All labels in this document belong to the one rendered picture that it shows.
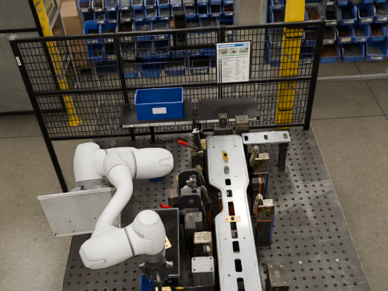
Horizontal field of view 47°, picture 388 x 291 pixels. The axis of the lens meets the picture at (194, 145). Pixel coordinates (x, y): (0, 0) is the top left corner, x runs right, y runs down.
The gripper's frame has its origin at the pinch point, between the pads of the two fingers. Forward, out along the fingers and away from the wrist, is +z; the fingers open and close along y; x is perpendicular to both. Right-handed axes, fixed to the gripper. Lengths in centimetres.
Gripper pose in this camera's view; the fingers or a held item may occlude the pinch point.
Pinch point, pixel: (159, 283)
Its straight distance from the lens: 186.2
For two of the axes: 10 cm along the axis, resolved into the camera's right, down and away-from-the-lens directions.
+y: 10.0, -0.5, -0.1
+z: 0.5, 7.4, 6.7
